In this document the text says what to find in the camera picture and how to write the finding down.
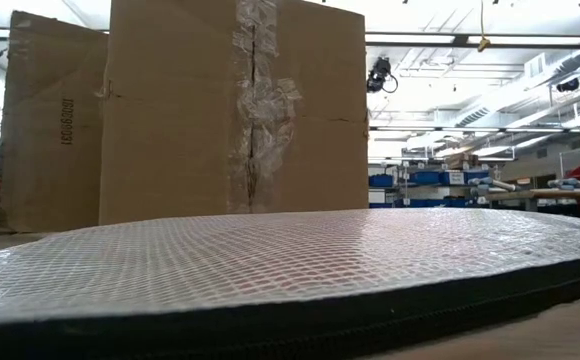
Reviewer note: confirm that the black overhead camera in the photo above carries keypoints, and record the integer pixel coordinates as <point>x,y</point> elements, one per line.
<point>380,74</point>

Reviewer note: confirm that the blue bin storage shelf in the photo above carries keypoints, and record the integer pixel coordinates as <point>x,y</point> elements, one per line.
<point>425,177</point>

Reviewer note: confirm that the light blue foam roll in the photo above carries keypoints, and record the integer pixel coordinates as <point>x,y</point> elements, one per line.
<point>490,184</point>
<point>572,184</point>

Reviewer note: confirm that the clear bubble wrap bag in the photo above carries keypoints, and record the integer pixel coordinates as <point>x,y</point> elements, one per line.
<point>270,250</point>

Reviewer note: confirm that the black ceiling fixture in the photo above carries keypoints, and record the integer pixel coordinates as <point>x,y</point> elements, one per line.
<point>567,85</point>

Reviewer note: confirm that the clear packing tape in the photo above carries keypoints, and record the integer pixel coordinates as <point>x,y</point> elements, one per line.
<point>262,125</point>

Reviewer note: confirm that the brown cardboard box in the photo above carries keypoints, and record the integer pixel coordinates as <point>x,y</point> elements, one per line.
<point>170,125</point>

